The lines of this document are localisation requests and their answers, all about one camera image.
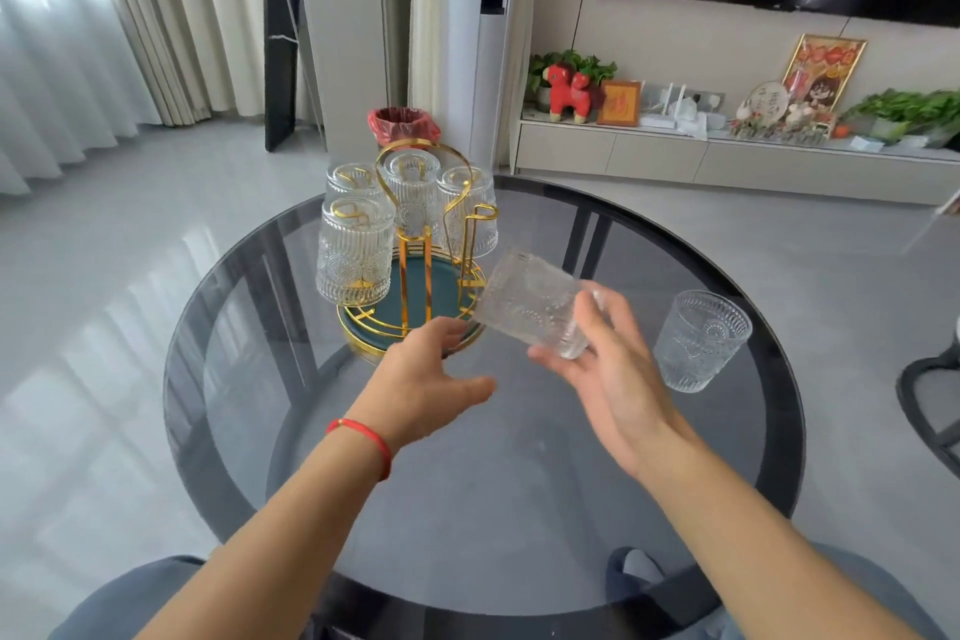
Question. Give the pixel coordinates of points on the person's right hand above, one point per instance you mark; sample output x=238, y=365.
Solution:
x=622, y=384

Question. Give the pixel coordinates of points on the person's left hand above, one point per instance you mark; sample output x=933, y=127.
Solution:
x=409, y=384

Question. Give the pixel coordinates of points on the person's right thumb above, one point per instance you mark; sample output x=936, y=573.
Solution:
x=589, y=321

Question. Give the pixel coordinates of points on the person's left thumb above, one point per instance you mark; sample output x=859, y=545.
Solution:
x=471, y=387

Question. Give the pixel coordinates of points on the embossed clear glass cup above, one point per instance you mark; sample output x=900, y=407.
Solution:
x=472, y=212
x=525, y=302
x=352, y=180
x=355, y=253
x=699, y=341
x=411, y=189

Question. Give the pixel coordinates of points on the person's right forearm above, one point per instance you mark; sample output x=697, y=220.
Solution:
x=750, y=549

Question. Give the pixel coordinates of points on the person's left forearm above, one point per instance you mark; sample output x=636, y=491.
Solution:
x=292, y=542

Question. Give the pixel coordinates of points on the black metal table base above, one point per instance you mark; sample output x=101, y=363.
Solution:
x=579, y=242

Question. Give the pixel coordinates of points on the gold cup rack teal tray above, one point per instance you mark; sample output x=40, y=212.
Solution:
x=418, y=272

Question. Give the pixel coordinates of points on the beige television cabinet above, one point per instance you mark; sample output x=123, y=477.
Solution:
x=720, y=163

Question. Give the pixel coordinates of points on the small orange framed picture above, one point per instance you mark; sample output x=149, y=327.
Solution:
x=619, y=104

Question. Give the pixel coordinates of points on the white router with antennas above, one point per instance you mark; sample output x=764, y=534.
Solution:
x=675, y=113

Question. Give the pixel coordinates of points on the red horse plush toy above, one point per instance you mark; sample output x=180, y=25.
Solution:
x=568, y=93

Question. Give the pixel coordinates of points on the green potted plant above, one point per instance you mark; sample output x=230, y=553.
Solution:
x=600, y=71

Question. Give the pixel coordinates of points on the person's dark slipper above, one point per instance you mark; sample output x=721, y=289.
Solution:
x=637, y=576

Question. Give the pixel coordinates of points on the bin with red bag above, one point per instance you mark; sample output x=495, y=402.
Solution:
x=403, y=125

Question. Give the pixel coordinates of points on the row of small figurines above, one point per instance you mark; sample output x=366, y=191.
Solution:
x=784, y=128

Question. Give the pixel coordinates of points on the white standing air conditioner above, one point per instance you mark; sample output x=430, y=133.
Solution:
x=491, y=62

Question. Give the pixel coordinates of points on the round decorated plate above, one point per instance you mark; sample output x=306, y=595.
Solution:
x=768, y=101

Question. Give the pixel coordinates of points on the small orange fruit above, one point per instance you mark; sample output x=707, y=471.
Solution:
x=841, y=132

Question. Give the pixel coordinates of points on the gold framed red picture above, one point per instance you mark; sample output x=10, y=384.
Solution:
x=825, y=69

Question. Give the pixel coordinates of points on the black chair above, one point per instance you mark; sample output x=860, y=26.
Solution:
x=926, y=399

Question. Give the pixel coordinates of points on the green leafy plant in tray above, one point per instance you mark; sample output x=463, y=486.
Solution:
x=904, y=111

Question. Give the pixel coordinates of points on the black standing panel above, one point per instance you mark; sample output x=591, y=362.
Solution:
x=281, y=32

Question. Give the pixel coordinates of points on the beige curtain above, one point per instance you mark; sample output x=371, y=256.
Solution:
x=187, y=9

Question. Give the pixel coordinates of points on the sheer white curtain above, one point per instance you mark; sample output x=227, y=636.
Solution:
x=52, y=47

